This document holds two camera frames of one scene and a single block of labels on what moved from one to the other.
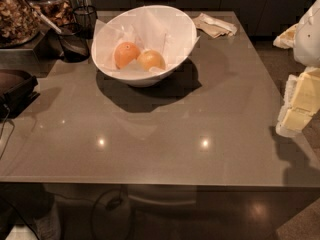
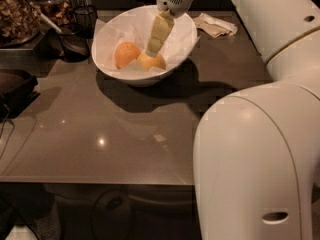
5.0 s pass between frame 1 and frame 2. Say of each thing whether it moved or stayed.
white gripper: moved
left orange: stayed
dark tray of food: stayed
